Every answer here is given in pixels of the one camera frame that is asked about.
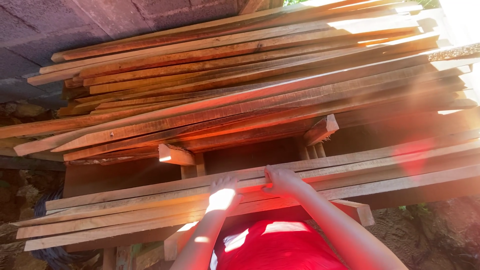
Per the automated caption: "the person's right hand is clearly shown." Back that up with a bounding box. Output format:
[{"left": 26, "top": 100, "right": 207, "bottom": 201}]
[{"left": 261, "top": 165, "right": 306, "bottom": 198}]

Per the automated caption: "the person's left hand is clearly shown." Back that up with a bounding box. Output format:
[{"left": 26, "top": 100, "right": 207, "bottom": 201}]
[{"left": 207, "top": 175, "right": 244, "bottom": 215}]

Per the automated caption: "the long light wooden plank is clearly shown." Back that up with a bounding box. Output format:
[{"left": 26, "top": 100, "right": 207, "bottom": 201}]
[{"left": 44, "top": 148, "right": 480, "bottom": 212}]

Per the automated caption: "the short wooden support block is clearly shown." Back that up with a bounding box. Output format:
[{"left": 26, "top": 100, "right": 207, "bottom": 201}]
[
  {"left": 158, "top": 143, "right": 197, "bottom": 167},
  {"left": 303, "top": 114, "right": 340, "bottom": 147}
]

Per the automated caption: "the person's red shirt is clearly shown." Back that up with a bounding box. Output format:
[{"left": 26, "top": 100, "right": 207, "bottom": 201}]
[{"left": 211, "top": 219, "right": 349, "bottom": 270}]

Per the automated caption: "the big pile of reddish timber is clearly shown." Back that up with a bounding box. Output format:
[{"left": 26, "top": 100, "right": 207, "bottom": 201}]
[{"left": 0, "top": 0, "right": 480, "bottom": 166}]

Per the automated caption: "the stack of pale wood boards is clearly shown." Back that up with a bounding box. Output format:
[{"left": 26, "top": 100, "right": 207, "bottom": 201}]
[{"left": 11, "top": 129, "right": 480, "bottom": 253}]

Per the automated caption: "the small green plant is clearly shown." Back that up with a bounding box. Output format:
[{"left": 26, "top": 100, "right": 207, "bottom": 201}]
[{"left": 398, "top": 203, "right": 430, "bottom": 220}]

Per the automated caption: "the wooden workbench frame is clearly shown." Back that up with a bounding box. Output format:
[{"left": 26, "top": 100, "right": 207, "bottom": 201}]
[{"left": 62, "top": 137, "right": 376, "bottom": 270}]

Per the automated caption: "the dark coiled hose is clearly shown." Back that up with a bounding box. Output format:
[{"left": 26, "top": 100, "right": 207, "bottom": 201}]
[{"left": 31, "top": 187, "right": 100, "bottom": 270}]

